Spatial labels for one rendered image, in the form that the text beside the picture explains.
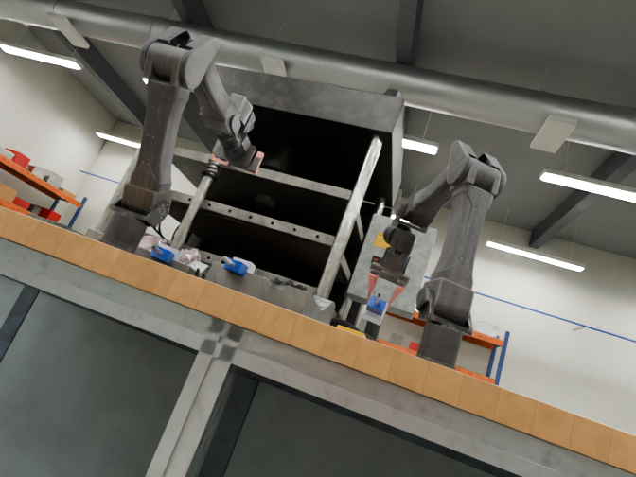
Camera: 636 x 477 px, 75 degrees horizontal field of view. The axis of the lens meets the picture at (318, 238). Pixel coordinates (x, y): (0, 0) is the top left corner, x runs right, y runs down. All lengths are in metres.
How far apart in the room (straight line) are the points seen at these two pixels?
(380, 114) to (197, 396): 1.67
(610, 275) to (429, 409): 8.45
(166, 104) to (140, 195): 0.17
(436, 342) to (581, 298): 7.95
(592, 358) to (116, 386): 7.97
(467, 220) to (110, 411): 0.86
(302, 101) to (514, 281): 6.68
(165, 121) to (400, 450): 0.76
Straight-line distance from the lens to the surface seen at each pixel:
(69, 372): 1.18
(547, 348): 8.24
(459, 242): 0.78
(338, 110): 2.07
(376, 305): 1.04
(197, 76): 0.84
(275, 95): 2.20
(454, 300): 0.74
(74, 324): 1.19
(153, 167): 0.83
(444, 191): 0.96
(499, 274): 8.24
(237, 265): 1.00
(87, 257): 0.63
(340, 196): 1.97
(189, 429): 0.57
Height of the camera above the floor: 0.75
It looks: 16 degrees up
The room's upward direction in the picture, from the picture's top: 21 degrees clockwise
